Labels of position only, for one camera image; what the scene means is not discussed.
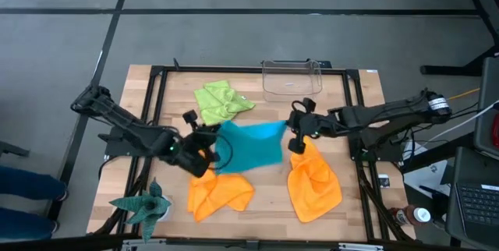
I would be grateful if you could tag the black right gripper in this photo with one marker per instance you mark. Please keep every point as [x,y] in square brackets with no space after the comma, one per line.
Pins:
[312,125]

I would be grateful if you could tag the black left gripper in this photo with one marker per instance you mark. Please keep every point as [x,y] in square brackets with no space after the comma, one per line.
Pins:
[195,151]

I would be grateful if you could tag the teal microfiber towel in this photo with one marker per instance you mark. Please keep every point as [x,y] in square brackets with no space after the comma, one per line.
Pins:
[253,146]

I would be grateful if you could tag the orange microfiber towel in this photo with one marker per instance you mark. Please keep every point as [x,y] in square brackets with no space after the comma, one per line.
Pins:
[218,194]
[313,184]

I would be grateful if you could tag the lime green microfiber towel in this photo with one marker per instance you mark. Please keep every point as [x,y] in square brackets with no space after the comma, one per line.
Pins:
[220,101]

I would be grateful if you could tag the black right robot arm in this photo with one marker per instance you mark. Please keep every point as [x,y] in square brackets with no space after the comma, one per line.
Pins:
[390,114]

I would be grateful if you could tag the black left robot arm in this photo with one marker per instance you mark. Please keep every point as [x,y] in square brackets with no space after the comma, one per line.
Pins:
[128,130]

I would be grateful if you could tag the clear plastic bin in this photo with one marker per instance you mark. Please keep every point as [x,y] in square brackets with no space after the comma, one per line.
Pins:
[292,83]

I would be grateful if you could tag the artificial green potted plant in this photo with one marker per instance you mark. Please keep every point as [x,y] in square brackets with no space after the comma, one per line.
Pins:
[146,206]

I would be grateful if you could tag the small white label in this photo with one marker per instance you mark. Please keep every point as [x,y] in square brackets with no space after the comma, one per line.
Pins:
[372,71]

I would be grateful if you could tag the small black white tag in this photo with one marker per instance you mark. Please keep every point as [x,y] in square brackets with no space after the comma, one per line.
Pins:
[384,181]

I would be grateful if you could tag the white cardboard box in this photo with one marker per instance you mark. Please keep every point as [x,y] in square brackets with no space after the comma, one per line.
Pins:
[427,173]

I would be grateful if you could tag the brown bottle with white cap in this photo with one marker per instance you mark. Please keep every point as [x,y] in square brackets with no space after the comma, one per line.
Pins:
[411,215]

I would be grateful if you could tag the black crossbar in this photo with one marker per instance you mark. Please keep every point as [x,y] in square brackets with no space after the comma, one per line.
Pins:
[78,243]

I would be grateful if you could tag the person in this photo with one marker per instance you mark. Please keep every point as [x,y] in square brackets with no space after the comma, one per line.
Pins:
[27,186]

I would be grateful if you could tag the dark grey device panel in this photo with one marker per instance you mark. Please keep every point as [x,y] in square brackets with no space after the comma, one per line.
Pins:
[485,103]

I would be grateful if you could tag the black chair base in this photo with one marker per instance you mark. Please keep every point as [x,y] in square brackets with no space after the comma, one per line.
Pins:
[11,149]

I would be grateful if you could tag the red object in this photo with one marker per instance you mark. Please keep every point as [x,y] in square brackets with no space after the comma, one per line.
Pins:
[496,130]

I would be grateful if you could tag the black desk stand leg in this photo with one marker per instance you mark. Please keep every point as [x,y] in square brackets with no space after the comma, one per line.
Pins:
[479,5]

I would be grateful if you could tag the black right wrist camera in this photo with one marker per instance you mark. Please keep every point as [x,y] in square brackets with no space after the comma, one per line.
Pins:
[309,104]

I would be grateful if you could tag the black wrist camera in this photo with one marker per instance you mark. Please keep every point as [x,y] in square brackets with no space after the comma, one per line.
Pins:
[309,104]
[190,117]

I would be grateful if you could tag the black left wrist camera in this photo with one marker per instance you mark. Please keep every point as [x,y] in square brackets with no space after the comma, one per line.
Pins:
[190,117]

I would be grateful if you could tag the black aluminium table frame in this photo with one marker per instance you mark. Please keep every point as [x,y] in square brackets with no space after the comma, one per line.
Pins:
[234,69]

